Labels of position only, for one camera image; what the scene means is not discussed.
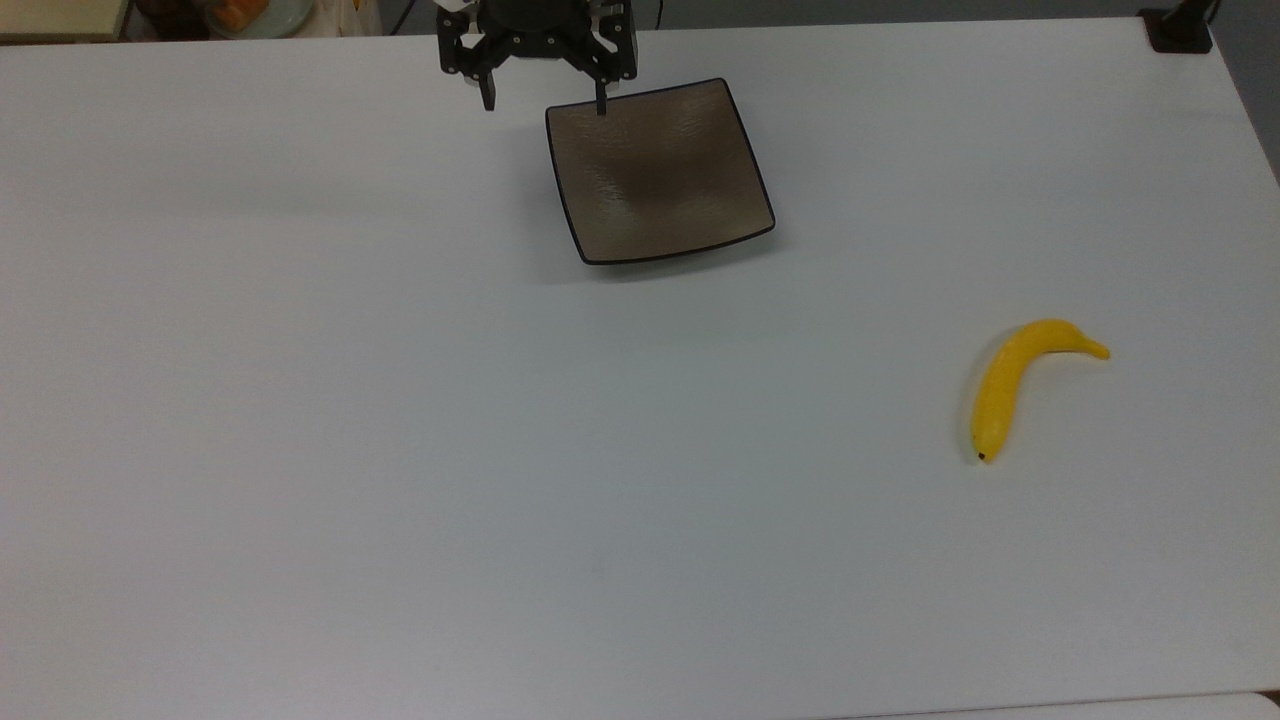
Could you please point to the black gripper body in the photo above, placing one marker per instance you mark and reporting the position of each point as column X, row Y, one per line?
column 540, row 35

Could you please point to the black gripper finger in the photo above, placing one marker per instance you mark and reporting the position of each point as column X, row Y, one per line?
column 602, row 98
column 488, row 92

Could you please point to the yellow banana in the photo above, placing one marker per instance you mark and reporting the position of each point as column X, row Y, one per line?
column 1005, row 385

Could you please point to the square brown ceramic plate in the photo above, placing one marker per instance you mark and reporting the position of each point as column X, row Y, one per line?
column 660, row 170

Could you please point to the pale plate with orange food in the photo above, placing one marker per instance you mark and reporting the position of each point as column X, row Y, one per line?
column 255, row 15

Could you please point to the white plastic bag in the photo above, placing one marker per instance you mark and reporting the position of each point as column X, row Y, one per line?
column 348, row 15

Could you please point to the wooden board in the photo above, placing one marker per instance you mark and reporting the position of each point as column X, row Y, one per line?
column 60, row 18

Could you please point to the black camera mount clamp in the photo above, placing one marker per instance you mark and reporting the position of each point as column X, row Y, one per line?
column 1178, row 30

